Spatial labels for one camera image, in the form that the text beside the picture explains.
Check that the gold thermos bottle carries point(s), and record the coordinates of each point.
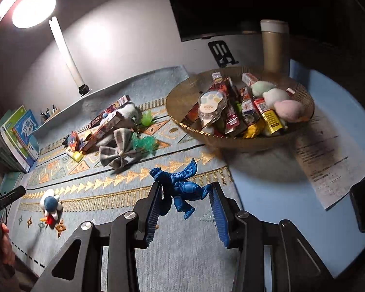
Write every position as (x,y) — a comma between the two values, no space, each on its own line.
(273,45)

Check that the three colour dango plush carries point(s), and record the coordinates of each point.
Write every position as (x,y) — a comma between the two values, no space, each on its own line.
(279,100)

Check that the lime translucent toy figure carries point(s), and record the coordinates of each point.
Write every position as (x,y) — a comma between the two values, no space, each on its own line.
(147,118)

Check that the yellow marker pen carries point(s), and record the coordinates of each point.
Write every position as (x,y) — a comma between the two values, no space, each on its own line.
(272,121)

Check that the blue toy figure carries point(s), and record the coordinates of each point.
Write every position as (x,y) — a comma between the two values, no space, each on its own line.
(184,187)

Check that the white and blue plush toy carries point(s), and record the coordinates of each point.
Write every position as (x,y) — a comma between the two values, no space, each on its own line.
(50,203)

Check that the white cover book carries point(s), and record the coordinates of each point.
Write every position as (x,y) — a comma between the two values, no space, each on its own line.
(15,152)

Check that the blue cover workbook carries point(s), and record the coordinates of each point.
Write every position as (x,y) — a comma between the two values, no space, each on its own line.
(27,133)

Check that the wooden pen holder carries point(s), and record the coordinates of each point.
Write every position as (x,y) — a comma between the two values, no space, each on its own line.
(51,114)

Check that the lime green toy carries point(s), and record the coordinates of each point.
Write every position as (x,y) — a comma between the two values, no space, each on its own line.
(238,108)

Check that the plaid fabric bow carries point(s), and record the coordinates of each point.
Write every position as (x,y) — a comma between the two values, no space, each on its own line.
(118,152)

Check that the red toy box white end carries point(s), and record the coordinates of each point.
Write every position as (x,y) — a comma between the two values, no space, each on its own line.
(109,127)

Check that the printed paper sheet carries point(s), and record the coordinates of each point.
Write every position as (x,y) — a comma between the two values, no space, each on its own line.
(328,164)

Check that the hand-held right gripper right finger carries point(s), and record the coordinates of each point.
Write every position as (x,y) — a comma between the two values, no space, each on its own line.
(220,219)

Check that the yellow toy figure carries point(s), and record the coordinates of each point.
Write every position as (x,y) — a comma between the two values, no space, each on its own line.
(254,130)

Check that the black monitor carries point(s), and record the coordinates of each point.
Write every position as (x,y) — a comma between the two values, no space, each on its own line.
(231,3)

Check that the pale yellow case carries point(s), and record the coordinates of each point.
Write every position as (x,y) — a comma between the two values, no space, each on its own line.
(77,156)

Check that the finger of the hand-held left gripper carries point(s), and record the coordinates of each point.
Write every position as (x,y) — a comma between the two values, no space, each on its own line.
(9,196)

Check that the green translucent toy figure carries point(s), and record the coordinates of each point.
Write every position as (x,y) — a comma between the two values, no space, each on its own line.
(144,144)

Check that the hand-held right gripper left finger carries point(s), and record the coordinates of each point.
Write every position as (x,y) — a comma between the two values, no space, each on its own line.
(155,216)

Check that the black phone stand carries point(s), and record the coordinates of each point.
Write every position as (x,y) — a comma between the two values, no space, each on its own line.
(220,53)

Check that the white desk lamp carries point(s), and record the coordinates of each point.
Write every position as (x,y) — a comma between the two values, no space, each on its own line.
(33,9)

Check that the person's left hand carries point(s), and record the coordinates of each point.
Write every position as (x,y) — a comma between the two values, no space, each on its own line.
(6,249)

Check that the long cartoon print toy box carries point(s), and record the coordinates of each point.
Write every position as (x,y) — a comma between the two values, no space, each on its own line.
(121,101)

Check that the clear paw print case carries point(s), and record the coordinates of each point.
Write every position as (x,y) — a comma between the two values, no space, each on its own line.
(211,106)

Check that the red snack packet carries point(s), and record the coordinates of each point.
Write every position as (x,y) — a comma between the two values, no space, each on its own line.
(74,138)

